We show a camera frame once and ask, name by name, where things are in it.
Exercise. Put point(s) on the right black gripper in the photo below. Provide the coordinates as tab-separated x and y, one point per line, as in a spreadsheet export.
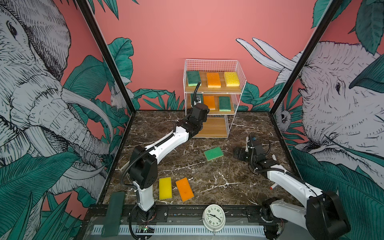
241	156

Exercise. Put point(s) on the light green yellow sponge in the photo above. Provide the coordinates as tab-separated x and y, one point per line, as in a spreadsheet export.
213	153

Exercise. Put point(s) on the dark green sponge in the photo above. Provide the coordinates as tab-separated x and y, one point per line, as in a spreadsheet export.
193	78
198	99
225	104

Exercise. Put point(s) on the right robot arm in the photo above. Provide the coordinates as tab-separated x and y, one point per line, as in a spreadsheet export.
321	213

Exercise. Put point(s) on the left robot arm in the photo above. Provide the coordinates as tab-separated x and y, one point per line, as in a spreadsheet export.
141	172

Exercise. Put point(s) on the red capped marker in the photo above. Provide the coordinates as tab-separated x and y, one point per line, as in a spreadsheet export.
273	186

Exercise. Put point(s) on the orange sponge tilted front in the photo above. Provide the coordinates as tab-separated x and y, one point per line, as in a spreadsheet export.
184	189

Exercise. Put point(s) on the white analog clock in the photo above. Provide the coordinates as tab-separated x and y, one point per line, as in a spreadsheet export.
214	218

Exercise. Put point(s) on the yellow sponge on table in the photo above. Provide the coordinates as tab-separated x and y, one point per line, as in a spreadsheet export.
165	188

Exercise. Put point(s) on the dark green cloth pad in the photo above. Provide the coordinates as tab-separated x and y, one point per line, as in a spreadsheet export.
114	213

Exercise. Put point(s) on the white wire wooden shelf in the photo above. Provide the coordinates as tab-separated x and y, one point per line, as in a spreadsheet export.
217	124

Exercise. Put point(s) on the white slotted cable duct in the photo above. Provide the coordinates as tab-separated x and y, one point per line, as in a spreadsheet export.
192	230

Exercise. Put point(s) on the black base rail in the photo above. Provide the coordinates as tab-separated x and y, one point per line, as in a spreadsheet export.
238	215

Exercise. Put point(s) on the black frame post right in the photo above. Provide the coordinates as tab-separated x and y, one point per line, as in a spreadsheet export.
327	17

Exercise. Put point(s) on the black frame post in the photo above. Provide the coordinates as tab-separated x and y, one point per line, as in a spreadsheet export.
327	17
97	34

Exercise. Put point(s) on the black frame post left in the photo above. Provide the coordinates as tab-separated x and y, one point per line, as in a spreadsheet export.
97	34

